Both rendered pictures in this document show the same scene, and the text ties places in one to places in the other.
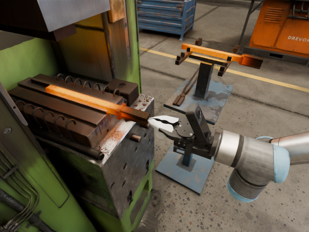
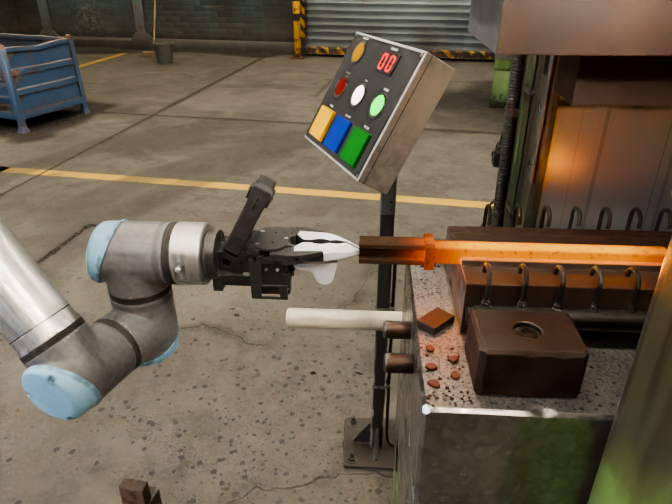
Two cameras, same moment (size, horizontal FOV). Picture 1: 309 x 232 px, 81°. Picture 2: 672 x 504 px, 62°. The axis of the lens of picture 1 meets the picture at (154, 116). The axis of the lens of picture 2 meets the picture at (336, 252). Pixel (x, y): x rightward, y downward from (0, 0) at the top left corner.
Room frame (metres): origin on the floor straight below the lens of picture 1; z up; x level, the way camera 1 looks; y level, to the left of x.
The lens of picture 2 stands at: (1.05, -0.26, 1.36)
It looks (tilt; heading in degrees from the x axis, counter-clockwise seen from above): 28 degrees down; 159
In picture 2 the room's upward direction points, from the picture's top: straight up
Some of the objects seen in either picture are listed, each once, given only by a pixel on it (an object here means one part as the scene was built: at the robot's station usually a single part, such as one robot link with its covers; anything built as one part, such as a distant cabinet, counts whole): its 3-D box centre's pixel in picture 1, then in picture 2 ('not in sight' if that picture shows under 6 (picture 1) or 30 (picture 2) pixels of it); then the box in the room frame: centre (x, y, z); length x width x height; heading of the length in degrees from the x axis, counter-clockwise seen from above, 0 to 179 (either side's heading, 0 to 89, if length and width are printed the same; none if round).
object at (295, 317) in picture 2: not in sight; (381, 320); (0.09, 0.21, 0.62); 0.44 x 0.05 x 0.05; 66
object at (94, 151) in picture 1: (52, 136); not in sight; (0.40, 0.34, 0.93); 0.40 x 0.03 x 0.03; 66
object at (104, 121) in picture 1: (61, 105); (601, 273); (0.53, 0.35, 0.96); 0.42 x 0.20 x 0.09; 66
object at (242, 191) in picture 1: (248, 178); (141, 321); (0.28, -0.29, 0.87); 0.12 x 0.09 x 0.12; 137
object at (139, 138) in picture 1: (135, 138); (397, 329); (0.44, 0.07, 0.87); 0.04 x 0.03 x 0.03; 66
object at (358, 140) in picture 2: not in sight; (356, 147); (0.00, 0.18, 1.01); 0.07 x 0.05 x 0.07; 1
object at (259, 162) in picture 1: (258, 158); (137, 253); (0.28, -0.27, 0.98); 0.12 x 0.09 x 0.10; 66
